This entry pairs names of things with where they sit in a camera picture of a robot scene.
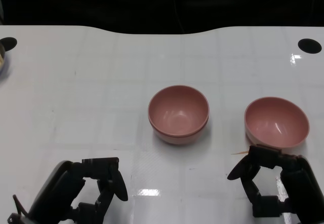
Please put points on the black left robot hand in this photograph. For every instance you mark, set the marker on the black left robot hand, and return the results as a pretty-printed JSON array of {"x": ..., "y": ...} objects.
[{"x": 58, "y": 191}]

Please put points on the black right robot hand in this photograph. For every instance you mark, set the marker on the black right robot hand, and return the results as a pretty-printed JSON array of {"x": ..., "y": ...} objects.
[{"x": 303, "y": 186}]

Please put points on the pink plastic bowl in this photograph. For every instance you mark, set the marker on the pink plastic bowl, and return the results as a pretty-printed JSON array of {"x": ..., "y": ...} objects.
[
  {"x": 177, "y": 140},
  {"x": 276, "y": 122},
  {"x": 177, "y": 112}
]

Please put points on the black table grommet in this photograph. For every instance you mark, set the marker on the black table grommet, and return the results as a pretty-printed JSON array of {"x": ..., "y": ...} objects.
[
  {"x": 8, "y": 44},
  {"x": 309, "y": 45}
]

